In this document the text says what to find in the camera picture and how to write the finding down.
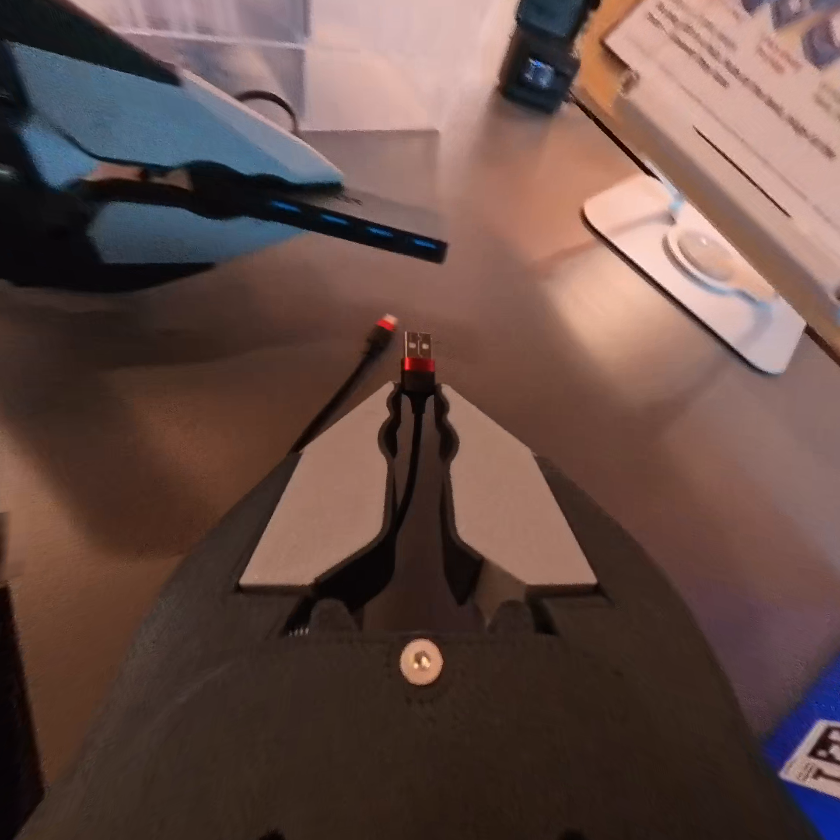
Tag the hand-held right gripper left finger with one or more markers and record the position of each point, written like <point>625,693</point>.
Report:
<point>315,518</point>

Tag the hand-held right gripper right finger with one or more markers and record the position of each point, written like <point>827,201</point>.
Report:
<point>518,518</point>

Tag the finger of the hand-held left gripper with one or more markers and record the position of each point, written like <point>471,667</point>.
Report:
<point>164,118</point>
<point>177,236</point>

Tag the clear plastic bin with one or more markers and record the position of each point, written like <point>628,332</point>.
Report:
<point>367,65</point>

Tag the white stand base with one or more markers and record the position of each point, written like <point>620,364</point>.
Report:
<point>630,229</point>

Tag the black device with display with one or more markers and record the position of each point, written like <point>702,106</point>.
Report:
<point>544,39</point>

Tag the instruction sign board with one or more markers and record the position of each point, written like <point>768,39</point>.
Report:
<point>722,98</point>

